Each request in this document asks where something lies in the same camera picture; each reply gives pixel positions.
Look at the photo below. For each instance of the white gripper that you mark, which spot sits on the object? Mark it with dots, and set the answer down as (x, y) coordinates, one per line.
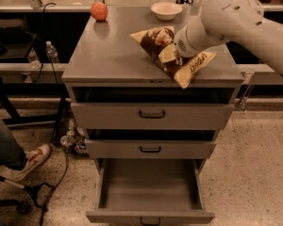
(183, 46)

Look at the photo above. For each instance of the brown chip bag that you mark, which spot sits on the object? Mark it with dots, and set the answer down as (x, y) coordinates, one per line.
(154, 40)

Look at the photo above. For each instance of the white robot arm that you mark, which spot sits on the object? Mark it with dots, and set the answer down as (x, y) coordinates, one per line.
(221, 21)

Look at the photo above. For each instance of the grey metal drawer cabinet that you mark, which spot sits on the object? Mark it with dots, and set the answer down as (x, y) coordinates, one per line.
(108, 66)

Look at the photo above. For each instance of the top grey drawer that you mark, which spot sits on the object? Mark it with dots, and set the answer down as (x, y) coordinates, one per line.
(151, 116)

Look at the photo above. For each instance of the grey drawer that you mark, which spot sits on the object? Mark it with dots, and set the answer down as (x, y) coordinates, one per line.
(151, 116)
(150, 149)
(149, 192)

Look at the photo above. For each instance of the middle grey drawer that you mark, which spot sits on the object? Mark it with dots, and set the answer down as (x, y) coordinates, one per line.
(150, 149)

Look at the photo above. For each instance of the bottom grey drawer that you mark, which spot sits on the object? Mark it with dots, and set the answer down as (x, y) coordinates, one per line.
(149, 192)

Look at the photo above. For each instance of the white bowl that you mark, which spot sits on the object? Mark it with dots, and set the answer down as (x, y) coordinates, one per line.
(166, 11)

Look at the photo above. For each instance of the orange round fruit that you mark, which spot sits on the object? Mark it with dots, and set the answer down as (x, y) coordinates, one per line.
(99, 11)

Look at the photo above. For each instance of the clear plastic water bottle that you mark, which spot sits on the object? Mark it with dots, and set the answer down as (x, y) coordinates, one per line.
(52, 52)

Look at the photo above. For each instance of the white red sneaker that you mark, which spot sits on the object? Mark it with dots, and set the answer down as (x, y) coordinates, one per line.
(34, 159)

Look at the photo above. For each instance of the blue jeans leg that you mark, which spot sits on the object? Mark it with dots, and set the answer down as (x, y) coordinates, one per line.
(6, 143)

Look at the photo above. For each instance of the black office chair base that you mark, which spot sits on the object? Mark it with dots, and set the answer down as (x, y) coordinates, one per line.
(24, 197)

